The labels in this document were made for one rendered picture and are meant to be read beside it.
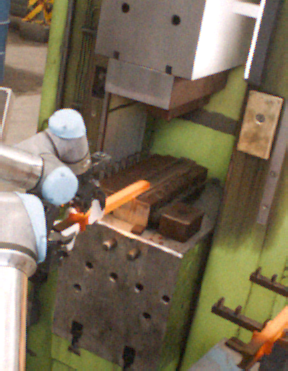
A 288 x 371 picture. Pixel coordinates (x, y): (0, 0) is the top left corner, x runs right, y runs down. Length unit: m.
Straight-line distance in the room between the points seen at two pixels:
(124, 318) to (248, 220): 0.46
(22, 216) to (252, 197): 0.92
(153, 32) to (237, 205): 0.54
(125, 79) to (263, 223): 0.56
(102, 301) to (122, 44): 0.75
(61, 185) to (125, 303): 0.70
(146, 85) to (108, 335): 0.76
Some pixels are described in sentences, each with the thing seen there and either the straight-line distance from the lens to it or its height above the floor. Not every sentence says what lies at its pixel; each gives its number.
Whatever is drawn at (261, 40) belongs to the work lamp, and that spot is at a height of 1.49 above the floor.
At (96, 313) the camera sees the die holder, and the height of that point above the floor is 0.62.
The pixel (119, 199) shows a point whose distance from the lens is 1.80.
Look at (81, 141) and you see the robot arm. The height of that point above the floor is 1.25.
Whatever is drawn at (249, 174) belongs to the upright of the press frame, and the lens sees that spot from 1.85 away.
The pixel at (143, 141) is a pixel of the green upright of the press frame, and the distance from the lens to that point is 2.31.
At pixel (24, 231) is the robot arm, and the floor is 1.24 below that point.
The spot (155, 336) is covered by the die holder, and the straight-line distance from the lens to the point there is 1.93.
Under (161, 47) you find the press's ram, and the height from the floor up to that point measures 1.43.
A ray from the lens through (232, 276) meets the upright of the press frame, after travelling 1.97.
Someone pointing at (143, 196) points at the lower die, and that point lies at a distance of 1.89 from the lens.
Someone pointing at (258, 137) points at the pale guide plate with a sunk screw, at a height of 1.24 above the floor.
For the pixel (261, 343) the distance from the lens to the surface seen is 1.40.
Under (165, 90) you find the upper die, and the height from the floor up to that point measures 1.32.
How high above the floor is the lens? 1.74
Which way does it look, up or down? 25 degrees down
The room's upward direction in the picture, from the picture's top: 10 degrees clockwise
